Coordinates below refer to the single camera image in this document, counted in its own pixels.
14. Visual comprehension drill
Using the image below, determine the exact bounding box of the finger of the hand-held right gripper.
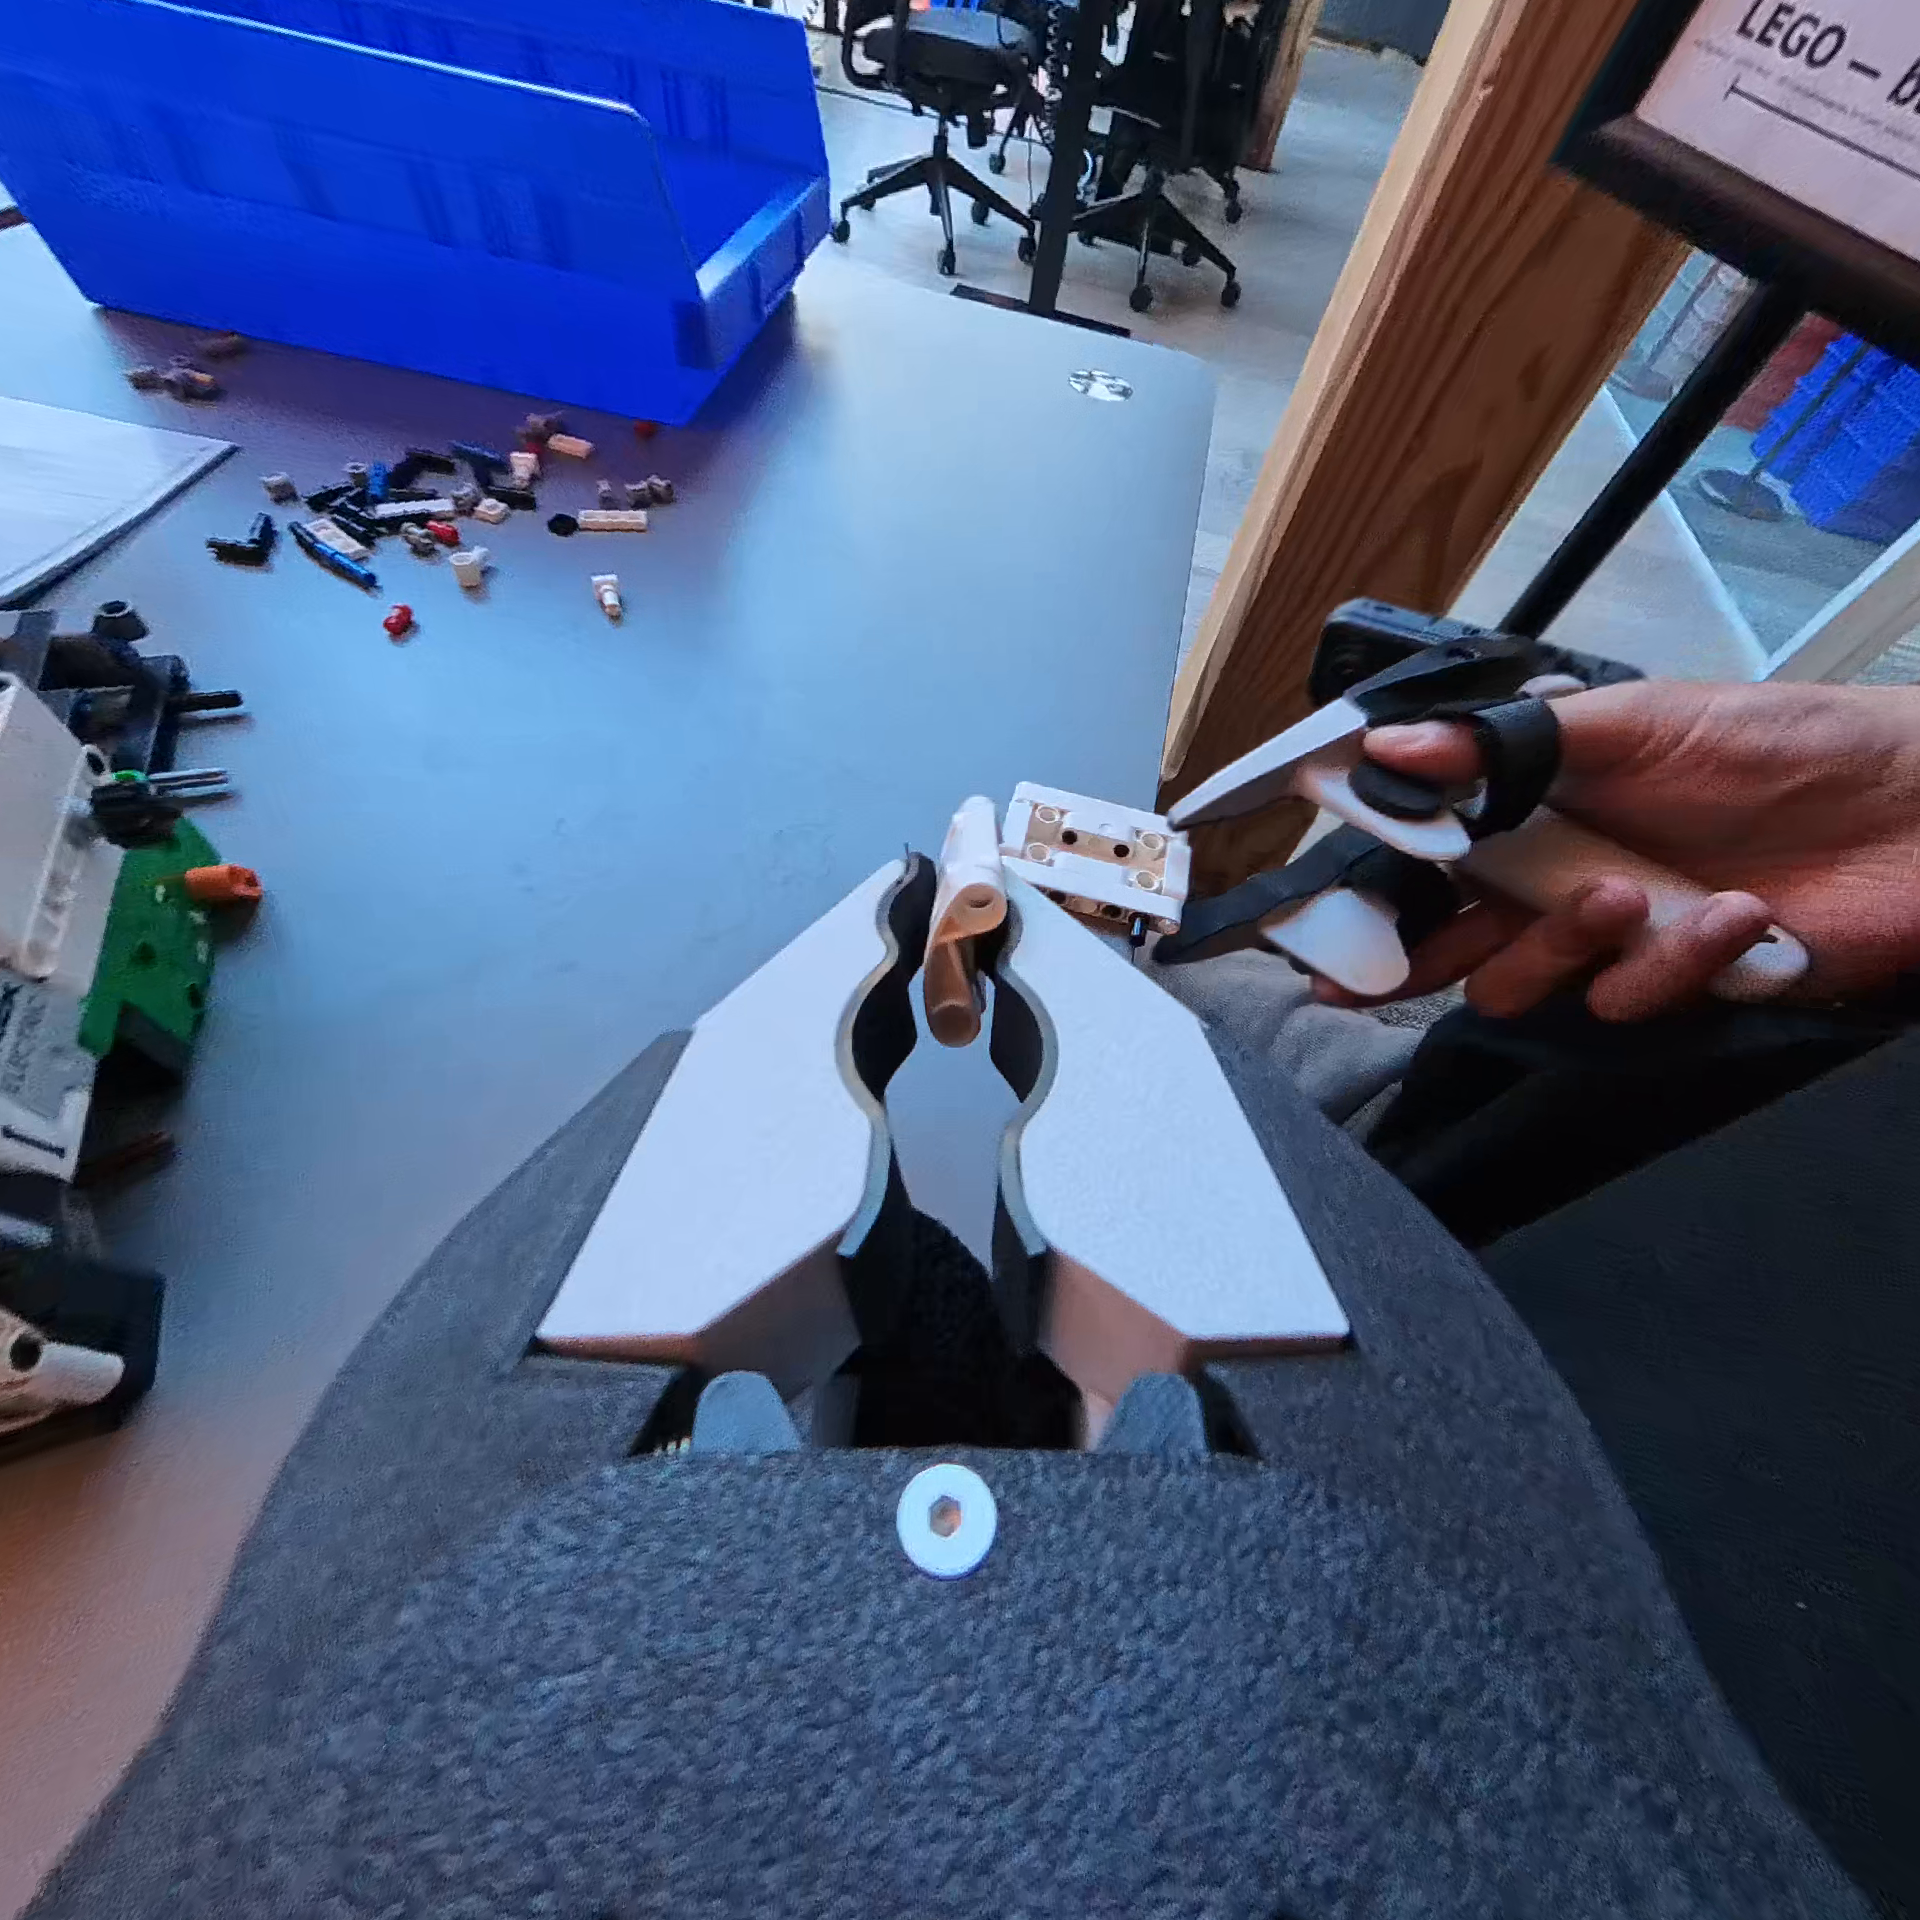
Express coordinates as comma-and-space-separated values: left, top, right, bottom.
1154, 833, 1422, 1001
1165, 695, 1375, 828

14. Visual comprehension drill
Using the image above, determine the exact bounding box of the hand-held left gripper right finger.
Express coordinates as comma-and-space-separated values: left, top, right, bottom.
991, 867, 1355, 1446

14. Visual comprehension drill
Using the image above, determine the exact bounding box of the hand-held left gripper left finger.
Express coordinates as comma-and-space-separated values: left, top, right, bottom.
535, 859, 920, 1405

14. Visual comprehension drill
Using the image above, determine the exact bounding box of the white lego frame assembly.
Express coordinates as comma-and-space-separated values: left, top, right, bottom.
997, 781, 1196, 942

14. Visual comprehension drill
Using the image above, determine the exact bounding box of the white lego connector piece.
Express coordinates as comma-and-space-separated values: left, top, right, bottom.
920, 794, 1005, 1047

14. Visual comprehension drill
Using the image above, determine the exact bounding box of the lego truck model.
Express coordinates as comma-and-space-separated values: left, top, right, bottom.
0, 599, 265, 1461

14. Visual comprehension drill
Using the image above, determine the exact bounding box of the pile of small lego pieces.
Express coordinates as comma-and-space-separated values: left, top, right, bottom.
125, 328, 675, 642

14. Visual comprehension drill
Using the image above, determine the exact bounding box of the person's right hand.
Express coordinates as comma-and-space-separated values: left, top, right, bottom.
1309, 681, 1920, 1028

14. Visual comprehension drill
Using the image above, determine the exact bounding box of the stack of blue crates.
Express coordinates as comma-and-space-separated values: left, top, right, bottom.
1746, 328, 1920, 542

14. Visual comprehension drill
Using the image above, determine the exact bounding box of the black office chair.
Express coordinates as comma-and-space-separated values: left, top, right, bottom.
833, 0, 1045, 276
1072, 0, 1249, 317

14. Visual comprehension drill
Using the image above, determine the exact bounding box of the black desk leg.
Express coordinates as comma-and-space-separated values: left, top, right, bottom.
1028, 0, 1134, 340

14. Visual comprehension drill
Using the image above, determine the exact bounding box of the black framed sign stand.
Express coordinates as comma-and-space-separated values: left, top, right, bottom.
1499, 0, 1920, 638

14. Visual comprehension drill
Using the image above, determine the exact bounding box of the open instruction booklet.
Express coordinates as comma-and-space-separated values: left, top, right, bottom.
0, 398, 238, 599

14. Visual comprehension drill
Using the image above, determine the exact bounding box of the blue plastic bin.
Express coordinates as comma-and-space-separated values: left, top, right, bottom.
0, 0, 833, 428

